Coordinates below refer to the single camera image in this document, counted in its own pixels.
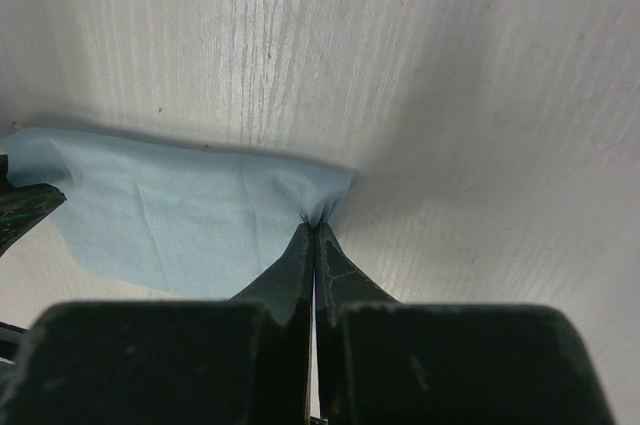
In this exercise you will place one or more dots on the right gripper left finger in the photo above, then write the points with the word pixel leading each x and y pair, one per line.
pixel 245 360

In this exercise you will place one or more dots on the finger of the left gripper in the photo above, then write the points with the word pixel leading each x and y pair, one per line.
pixel 22 208

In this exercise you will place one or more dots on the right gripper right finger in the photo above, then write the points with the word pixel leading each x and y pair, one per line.
pixel 384 362

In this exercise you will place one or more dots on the blue cleaning cloth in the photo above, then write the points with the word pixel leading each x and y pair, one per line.
pixel 190 222

